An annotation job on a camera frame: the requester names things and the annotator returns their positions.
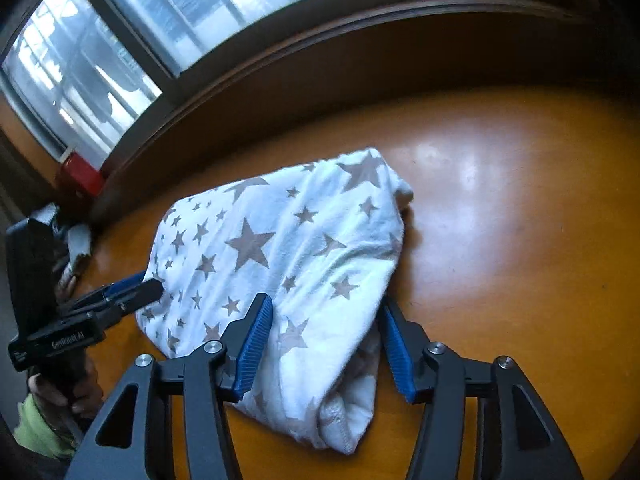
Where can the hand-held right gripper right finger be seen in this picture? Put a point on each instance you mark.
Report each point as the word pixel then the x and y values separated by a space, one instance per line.
pixel 397 355

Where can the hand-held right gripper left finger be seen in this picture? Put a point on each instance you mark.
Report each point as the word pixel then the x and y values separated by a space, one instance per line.
pixel 255 345

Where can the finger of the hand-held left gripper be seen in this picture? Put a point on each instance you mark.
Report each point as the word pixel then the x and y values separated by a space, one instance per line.
pixel 145 292
pixel 125 285

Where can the white star-printed garment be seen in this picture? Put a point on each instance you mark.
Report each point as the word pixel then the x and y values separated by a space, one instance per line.
pixel 280 240

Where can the stack of folded clothes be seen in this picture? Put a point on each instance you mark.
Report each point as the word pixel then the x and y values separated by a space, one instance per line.
pixel 65 275

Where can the person's left hand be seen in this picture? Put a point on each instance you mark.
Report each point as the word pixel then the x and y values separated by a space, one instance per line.
pixel 90 390

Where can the grey folded garment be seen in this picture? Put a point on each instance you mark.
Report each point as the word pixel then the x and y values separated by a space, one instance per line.
pixel 79 240

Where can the red box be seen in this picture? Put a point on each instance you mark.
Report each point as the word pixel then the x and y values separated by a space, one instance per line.
pixel 82 177

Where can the wooden window sill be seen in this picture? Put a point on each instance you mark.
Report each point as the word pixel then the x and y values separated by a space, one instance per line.
pixel 350 60

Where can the window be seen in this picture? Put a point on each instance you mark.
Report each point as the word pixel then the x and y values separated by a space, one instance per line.
pixel 250 0

